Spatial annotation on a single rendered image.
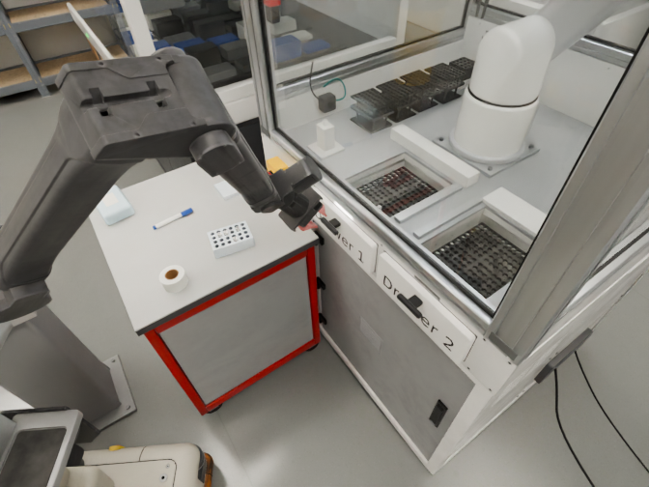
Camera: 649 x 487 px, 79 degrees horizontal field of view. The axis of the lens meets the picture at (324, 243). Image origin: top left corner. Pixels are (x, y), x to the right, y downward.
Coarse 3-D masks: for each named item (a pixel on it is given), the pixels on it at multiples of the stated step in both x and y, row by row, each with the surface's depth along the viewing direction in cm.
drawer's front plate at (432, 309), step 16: (384, 256) 95; (384, 272) 98; (400, 272) 92; (384, 288) 101; (400, 288) 94; (416, 288) 89; (400, 304) 98; (432, 304) 86; (416, 320) 94; (432, 320) 89; (448, 320) 83; (432, 336) 92; (448, 336) 86; (464, 336) 81; (448, 352) 89; (464, 352) 83
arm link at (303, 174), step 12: (288, 168) 77; (300, 168) 76; (312, 168) 78; (276, 180) 78; (288, 180) 77; (300, 180) 76; (312, 180) 78; (288, 192) 77; (300, 192) 81; (276, 204) 75
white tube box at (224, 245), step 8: (232, 224) 123; (240, 224) 123; (208, 232) 121; (216, 232) 121; (232, 232) 122; (240, 232) 120; (248, 232) 120; (216, 240) 118; (224, 240) 118; (232, 240) 118; (240, 240) 118; (248, 240) 119; (216, 248) 116; (224, 248) 117; (232, 248) 118; (240, 248) 120; (216, 256) 118
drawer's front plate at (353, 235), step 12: (324, 204) 110; (324, 216) 113; (336, 216) 107; (324, 228) 117; (336, 228) 110; (348, 228) 104; (336, 240) 114; (348, 240) 107; (360, 240) 101; (372, 240) 99; (348, 252) 111; (372, 252) 99; (360, 264) 107; (372, 264) 103
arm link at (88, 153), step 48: (96, 96) 31; (144, 96) 33; (192, 96) 35; (48, 144) 35; (96, 144) 30; (144, 144) 32; (48, 192) 37; (96, 192) 39; (0, 240) 44; (48, 240) 43; (0, 288) 48; (48, 288) 55
